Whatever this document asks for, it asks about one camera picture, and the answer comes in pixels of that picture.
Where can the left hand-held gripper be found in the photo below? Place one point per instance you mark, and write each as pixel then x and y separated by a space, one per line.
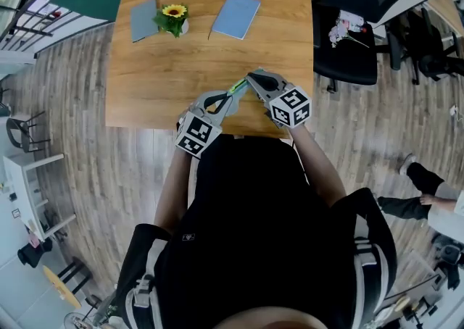
pixel 197 133

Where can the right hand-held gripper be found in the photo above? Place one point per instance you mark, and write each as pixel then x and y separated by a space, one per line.
pixel 290 108

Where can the mint green pouch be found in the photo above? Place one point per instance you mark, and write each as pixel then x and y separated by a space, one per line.
pixel 238 85

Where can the person's right forearm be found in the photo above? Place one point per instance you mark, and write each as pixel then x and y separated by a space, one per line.
pixel 319 171

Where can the person's left forearm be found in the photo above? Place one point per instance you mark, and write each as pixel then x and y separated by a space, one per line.
pixel 172 193

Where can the blue notebook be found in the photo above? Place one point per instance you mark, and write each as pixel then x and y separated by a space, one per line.
pixel 236 16

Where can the black office chair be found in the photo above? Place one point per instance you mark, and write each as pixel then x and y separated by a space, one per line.
pixel 435 63
pixel 344 66

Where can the purple artificial flowers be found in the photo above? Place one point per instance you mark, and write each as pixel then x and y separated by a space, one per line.
pixel 335 35

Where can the potted sunflower plant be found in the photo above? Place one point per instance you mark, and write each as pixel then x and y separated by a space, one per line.
pixel 172 17

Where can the white red plastic bottle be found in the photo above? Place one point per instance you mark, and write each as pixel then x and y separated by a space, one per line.
pixel 351 21

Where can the grey notebook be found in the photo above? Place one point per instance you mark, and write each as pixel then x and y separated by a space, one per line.
pixel 144 20

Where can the person's black clothing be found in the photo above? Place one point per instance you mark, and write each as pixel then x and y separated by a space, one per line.
pixel 253 229

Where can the white power strip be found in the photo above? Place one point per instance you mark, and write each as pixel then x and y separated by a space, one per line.
pixel 454 110

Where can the black metal chair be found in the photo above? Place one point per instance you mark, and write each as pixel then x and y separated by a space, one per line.
pixel 20 132

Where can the white desk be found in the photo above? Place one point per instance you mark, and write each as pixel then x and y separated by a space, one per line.
pixel 20 193

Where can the person's head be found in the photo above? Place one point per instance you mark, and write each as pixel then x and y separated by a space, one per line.
pixel 272 320

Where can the black bag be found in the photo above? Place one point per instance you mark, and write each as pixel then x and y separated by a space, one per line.
pixel 34 255

